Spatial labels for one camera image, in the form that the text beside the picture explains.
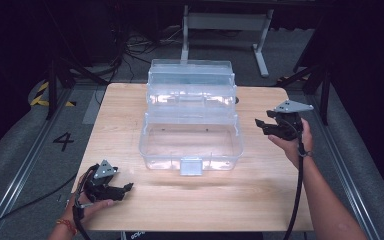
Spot left hand-held gripper cable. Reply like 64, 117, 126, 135
72, 196, 93, 240

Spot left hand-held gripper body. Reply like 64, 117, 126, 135
79, 159, 123, 202

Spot black tripod stand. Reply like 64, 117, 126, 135
276, 63, 332, 126
44, 56, 109, 121

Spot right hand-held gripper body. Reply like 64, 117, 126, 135
266, 99, 314, 141

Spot bundle of black floor cables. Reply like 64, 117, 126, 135
111, 28, 192, 85

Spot black floor cable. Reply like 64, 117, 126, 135
0, 172, 78, 234

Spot hand-held gripper cable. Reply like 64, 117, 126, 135
282, 119, 307, 240
72, 196, 93, 240

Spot person's right hand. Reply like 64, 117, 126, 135
268, 118, 314, 169

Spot right hand-held gripper cable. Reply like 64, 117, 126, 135
282, 119, 307, 240

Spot grey metal stand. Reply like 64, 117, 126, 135
179, 4, 274, 78

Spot clear plastic storage box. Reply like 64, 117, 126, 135
138, 59, 244, 177

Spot person's left hand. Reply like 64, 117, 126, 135
64, 173, 114, 228

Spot red beaded bracelet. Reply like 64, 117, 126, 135
55, 218, 79, 236

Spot metal floor rail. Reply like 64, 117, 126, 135
304, 93, 384, 240
0, 87, 75, 240

